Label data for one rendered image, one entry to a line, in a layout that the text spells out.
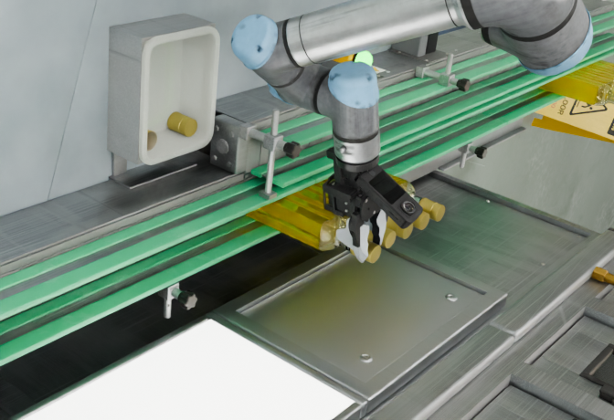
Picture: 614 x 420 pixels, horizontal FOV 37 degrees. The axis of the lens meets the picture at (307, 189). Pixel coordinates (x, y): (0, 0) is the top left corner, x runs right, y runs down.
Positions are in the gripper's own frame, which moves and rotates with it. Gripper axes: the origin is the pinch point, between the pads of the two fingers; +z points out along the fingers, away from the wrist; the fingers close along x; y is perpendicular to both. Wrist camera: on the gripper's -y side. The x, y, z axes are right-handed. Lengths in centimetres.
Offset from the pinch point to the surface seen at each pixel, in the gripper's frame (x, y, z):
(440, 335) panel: -0.3, -14.0, 12.8
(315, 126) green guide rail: -13.7, 22.4, -10.9
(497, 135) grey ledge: -98, 29, 40
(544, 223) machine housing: -62, -3, 34
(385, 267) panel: -13.2, 6.9, 16.6
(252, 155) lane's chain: -1.6, 28.0, -9.0
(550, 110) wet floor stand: -292, 101, 158
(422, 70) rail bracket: -56, 26, -1
